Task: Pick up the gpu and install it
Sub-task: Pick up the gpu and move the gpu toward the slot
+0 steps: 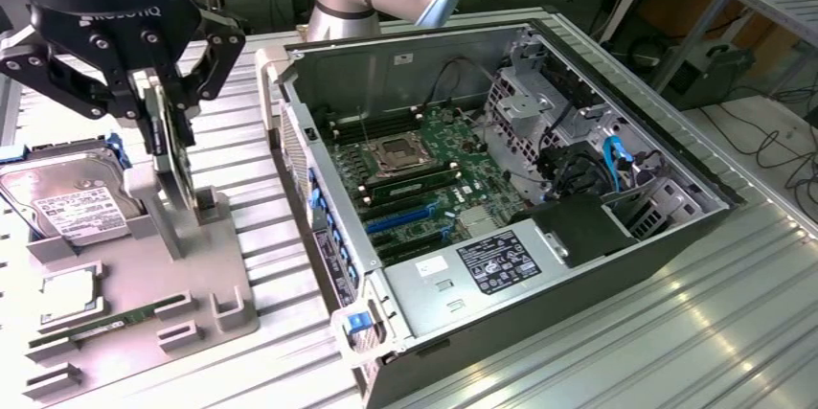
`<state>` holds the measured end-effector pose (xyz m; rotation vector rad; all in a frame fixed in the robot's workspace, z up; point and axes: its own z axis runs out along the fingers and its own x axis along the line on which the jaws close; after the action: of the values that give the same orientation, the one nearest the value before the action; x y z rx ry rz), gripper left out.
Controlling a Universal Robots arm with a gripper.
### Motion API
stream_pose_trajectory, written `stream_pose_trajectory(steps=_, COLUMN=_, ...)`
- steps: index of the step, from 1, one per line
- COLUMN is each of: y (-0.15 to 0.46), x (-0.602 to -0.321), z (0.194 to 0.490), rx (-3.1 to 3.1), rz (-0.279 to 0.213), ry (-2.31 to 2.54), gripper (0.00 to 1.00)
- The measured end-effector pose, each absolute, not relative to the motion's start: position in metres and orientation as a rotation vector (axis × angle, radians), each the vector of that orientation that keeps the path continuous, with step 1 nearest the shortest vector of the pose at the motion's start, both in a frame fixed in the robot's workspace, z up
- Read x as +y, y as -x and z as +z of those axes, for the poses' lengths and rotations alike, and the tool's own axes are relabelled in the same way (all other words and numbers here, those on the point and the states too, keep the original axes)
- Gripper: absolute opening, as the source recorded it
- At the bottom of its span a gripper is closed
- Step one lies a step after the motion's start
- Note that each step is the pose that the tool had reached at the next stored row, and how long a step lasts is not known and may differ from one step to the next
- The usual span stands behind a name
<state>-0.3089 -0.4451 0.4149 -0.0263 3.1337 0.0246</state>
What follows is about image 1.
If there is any green Dell motherboard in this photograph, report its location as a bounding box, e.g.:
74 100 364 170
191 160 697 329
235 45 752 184
318 101 533 267

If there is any black looped data wire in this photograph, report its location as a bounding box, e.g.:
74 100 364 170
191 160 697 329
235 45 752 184
430 57 500 109

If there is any silver hard disk drive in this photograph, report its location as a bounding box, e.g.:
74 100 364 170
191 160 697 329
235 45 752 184
0 149 146 245

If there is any graphics card with black fan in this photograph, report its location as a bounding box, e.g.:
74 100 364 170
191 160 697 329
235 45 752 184
142 81 198 215

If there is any thin metal locking lever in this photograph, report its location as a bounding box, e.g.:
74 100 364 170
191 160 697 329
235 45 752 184
358 105 374 148

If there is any blue SATA wire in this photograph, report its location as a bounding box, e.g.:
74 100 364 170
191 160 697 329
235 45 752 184
600 134 636 195

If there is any green RAM stick on rack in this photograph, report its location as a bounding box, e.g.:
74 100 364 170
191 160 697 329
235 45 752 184
27 295 185 349

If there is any blue case release latch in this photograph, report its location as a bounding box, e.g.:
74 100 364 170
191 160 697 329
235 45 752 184
344 311 374 334

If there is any black plastic air shroud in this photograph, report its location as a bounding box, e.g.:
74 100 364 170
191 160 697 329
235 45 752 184
530 192 642 270

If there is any grey power supply unit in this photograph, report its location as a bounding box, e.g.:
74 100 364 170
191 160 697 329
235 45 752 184
381 223 578 339

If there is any black RAM slot bank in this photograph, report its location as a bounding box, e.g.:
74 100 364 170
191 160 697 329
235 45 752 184
329 109 426 146

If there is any open black PC case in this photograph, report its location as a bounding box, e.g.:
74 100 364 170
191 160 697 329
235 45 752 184
254 15 747 409

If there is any grey metal frame table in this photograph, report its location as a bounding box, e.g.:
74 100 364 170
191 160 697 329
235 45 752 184
652 0 818 100

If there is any silver metal disk bay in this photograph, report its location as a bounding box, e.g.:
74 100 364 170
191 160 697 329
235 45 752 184
484 65 560 143

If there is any green installed RAM stick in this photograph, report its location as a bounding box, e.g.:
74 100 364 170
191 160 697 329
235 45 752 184
362 170 461 205

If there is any silver CPU chip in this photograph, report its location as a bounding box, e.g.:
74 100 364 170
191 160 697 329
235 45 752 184
41 271 105 327

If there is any silver chipset heatsink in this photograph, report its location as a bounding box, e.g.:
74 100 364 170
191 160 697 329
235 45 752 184
456 206 508 232

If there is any blue expansion slot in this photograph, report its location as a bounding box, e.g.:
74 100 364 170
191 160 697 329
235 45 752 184
364 204 438 234

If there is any black box on floor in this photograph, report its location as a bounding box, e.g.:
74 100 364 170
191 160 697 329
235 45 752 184
662 43 757 110

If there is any grey plastic parts rack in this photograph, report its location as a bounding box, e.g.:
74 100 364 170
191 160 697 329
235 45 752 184
0 140 264 401

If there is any black expansion slot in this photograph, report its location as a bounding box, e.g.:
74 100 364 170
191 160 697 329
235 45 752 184
373 230 446 261

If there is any CPU socket with metal frame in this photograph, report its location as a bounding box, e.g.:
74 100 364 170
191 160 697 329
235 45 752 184
362 132 429 176

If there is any blue plastic disk carrier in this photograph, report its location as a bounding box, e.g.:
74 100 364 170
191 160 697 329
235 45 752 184
0 131 131 171

